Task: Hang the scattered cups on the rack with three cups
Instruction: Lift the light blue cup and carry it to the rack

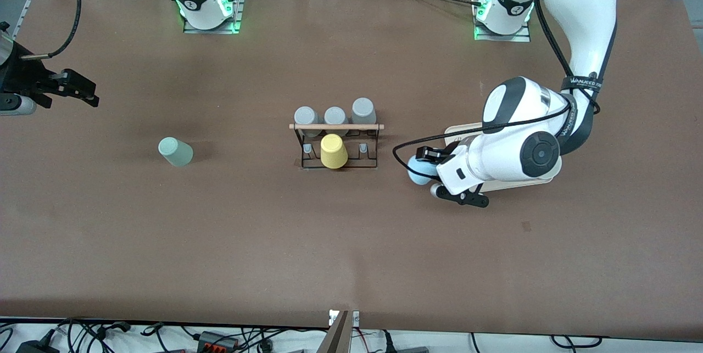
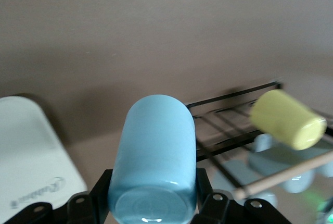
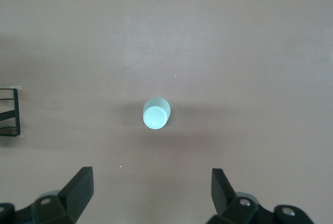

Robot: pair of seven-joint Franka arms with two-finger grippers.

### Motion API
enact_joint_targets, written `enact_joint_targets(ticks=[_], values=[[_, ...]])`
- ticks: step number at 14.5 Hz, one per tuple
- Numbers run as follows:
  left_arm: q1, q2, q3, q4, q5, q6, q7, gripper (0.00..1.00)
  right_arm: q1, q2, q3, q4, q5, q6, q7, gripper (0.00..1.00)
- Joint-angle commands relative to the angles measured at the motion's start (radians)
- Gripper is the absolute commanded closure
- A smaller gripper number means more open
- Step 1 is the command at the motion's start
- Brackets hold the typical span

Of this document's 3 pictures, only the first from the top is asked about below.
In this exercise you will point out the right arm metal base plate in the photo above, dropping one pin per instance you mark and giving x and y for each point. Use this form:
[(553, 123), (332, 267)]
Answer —
[(211, 30)]

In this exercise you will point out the black adapter orange connectors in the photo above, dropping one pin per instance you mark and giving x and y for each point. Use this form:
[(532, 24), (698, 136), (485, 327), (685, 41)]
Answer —
[(217, 342)]

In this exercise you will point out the aluminium frame profile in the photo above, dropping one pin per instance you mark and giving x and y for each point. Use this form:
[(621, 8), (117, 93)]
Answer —
[(24, 10)]

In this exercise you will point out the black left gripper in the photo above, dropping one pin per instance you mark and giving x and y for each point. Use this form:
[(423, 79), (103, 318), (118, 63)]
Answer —
[(441, 155)]

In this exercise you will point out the cream rectangular tray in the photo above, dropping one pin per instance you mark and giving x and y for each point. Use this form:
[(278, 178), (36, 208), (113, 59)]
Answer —
[(522, 184)]

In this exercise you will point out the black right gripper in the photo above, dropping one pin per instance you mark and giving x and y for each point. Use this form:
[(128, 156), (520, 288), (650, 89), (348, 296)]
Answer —
[(24, 79)]

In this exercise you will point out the grey cup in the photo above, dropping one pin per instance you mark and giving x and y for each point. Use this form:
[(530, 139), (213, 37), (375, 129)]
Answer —
[(305, 116), (363, 110), (335, 115)]

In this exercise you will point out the yellow cup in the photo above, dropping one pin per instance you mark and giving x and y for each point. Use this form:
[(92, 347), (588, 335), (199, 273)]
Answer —
[(334, 151)]

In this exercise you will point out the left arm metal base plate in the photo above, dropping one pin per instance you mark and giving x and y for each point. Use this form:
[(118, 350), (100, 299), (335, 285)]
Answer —
[(522, 38)]

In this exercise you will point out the black power plug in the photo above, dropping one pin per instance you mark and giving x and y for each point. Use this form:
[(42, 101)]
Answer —
[(35, 347)]

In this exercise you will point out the light blue cup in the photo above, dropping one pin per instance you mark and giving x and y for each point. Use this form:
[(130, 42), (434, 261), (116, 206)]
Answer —
[(418, 173)]

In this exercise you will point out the small white clamp piece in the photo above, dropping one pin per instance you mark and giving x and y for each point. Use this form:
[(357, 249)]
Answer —
[(333, 317), (356, 318)]

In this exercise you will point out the grey camera stand post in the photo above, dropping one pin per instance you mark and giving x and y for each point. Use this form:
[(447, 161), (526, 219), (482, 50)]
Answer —
[(336, 336)]

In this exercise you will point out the black left camera bracket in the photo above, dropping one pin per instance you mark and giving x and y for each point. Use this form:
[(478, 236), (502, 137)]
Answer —
[(472, 199)]

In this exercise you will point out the pale green cup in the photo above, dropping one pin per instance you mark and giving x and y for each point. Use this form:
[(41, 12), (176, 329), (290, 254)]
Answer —
[(176, 152)]

